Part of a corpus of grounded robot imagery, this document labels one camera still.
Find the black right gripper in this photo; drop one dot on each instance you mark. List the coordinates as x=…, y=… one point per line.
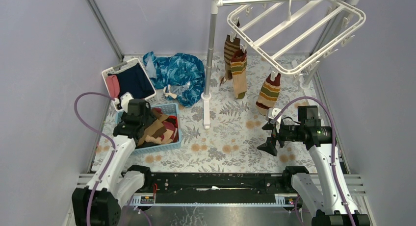
x=268, y=147

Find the red cuff multicolour sock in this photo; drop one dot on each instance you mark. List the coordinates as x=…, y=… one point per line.
x=269, y=93
x=238, y=66

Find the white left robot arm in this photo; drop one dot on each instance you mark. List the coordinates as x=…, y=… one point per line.
x=100, y=202

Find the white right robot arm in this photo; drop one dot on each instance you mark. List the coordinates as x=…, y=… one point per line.
x=332, y=204

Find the pile of assorted socks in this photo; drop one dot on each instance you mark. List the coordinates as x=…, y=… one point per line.
x=164, y=130

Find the white clip drying hanger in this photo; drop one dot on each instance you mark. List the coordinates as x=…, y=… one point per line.
x=300, y=52

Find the floral patterned table mat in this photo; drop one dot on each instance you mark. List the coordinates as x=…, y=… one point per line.
x=231, y=143

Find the light blue sock basket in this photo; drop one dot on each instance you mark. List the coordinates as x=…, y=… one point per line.
x=169, y=146

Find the blue patterned cloth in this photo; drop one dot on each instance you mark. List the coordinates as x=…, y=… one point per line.
x=184, y=72

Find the white plastic basket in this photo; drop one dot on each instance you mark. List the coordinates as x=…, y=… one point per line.
x=130, y=85

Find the dark navy folded garment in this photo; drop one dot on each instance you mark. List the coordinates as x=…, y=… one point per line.
x=135, y=85

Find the silver white drying rack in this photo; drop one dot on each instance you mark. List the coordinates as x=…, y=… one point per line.
x=295, y=11

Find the pink folded garment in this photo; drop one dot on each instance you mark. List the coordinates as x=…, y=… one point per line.
x=113, y=86

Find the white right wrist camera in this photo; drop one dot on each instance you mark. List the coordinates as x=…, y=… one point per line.
x=274, y=113

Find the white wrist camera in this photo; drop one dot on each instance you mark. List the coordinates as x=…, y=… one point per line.
x=274, y=113
x=122, y=103

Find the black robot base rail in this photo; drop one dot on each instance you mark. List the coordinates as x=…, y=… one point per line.
x=212, y=188

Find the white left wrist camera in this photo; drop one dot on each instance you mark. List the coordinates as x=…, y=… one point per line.
x=122, y=103

